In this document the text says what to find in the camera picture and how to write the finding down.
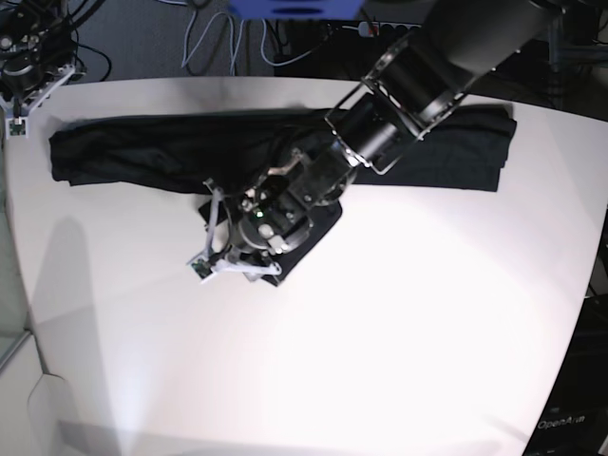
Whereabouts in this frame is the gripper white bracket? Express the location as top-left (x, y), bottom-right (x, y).
top-left (187, 179), bottom-right (282, 283)
top-left (1, 51), bottom-right (83, 139)

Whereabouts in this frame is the black long-sleeve T-shirt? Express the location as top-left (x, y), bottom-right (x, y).
top-left (47, 102), bottom-right (519, 289)

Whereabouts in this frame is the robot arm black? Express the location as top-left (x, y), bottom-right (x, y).
top-left (1, 1), bottom-right (104, 138)
top-left (189, 1), bottom-right (568, 285)

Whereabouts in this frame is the blue box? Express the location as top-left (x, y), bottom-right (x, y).
top-left (229, 0), bottom-right (364, 20)

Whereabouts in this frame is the black OpenArm equipment case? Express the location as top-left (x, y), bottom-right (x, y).
top-left (523, 287), bottom-right (607, 455)

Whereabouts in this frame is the white cable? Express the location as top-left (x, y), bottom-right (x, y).
top-left (181, 4), bottom-right (329, 77)

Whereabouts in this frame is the white power strip red switch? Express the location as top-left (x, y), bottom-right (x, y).
top-left (354, 21), bottom-right (421, 38)

